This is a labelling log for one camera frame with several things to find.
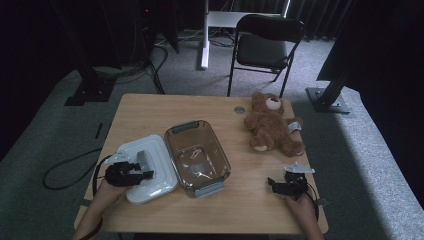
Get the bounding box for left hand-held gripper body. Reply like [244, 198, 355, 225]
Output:
[103, 150, 145, 188]

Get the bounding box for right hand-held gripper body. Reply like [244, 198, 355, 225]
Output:
[276, 161, 316, 202]

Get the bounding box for pale grey box lid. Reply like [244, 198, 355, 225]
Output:
[112, 133, 180, 206]

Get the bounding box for brown teddy bear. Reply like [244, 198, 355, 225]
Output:
[243, 91, 306, 158]

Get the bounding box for clear brown storage box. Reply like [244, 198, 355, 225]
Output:
[163, 119, 232, 199]

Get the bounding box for person's left hand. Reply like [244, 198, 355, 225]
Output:
[95, 178, 130, 208]

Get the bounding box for person's right hand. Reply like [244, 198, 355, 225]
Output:
[282, 190, 318, 222]

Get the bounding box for black metal stand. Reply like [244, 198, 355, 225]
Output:
[305, 0, 359, 115]
[49, 0, 118, 108]

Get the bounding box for black folding chair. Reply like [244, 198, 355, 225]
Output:
[226, 13, 306, 99]

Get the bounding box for dark hanging panel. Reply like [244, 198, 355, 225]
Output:
[161, 0, 181, 55]

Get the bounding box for dark curtain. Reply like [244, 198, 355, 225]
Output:
[233, 0, 355, 42]

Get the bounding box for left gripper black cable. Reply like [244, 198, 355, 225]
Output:
[78, 154, 114, 240]

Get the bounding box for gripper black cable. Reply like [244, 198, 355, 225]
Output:
[304, 181, 322, 223]
[78, 154, 114, 240]

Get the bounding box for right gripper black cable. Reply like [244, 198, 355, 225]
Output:
[304, 181, 322, 223]

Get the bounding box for black floor cable loop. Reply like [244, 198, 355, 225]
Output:
[42, 147, 103, 191]

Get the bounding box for bundle of floor cables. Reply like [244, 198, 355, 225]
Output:
[92, 19, 234, 96]

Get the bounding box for white desk frame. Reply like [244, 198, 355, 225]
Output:
[199, 0, 292, 71]

